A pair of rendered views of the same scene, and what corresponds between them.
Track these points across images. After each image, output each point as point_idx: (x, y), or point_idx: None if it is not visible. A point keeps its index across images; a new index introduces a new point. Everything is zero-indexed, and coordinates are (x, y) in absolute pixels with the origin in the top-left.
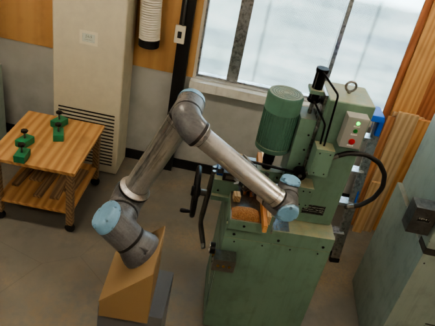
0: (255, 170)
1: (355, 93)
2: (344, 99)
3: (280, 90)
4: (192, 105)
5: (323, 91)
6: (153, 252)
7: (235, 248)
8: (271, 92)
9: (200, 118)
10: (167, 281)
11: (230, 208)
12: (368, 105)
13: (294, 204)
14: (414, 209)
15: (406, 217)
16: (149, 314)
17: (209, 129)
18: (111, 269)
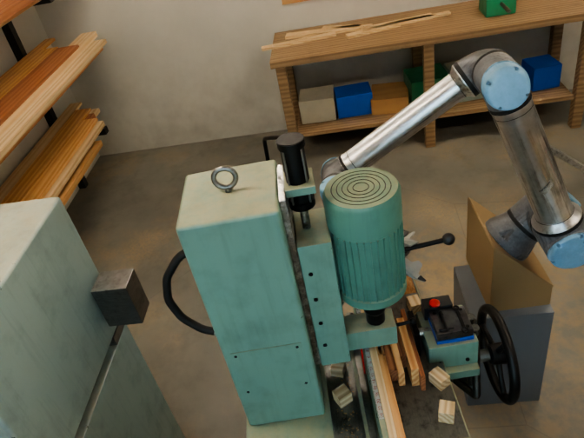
0: (383, 123)
1: (213, 195)
2: (244, 169)
3: (374, 185)
4: (486, 50)
5: (283, 174)
6: (486, 222)
7: None
8: (391, 175)
9: (466, 56)
10: (471, 305)
11: (416, 288)
12: (201, 172)
13: (327, 162)
14: (135, 276)
15: (140, 305)
16: (468, 267)
17: (451, 69)
18: (536, 260)
